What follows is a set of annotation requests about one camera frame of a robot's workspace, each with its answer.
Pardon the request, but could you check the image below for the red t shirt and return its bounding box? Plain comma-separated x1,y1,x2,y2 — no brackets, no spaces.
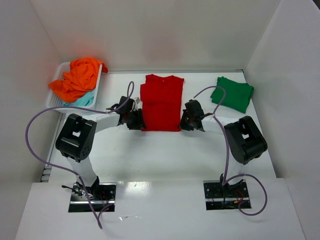
140,74,184,132

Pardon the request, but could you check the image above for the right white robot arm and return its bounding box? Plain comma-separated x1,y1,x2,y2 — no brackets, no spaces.
179,100,268,191

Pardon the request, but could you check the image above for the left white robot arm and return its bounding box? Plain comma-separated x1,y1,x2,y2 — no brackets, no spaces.
55,96,146,199

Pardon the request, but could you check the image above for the teal t shirt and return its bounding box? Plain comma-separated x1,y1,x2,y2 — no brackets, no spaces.
62,90,96,107

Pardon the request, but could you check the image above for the folded green t shirt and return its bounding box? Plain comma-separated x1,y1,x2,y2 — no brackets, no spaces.
216,76,254,114

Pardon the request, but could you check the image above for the orange t shirt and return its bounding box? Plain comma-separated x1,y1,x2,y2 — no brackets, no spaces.
48,57,108,103

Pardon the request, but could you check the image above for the white plastic basket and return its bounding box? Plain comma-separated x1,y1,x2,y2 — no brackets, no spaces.
45,62,103,114

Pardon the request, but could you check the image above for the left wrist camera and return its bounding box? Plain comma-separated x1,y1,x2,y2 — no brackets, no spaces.
133,97,142,109

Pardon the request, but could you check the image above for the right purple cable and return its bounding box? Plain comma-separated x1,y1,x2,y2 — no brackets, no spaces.
193,85,268,216

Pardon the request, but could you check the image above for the purple cable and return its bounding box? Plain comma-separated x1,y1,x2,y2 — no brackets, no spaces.
25,80,135,230
193,85,268,216

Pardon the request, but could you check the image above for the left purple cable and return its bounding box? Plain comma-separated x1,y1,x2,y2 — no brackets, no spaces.
25,80,135,230

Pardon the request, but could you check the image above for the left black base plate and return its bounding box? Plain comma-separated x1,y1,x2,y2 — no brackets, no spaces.
68,182,117,213

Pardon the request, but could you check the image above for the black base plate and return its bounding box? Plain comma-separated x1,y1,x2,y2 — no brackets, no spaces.
203,180,252,211
68,182,117,213

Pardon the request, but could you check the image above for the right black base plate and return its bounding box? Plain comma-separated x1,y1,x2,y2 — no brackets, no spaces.
203,180,252,211

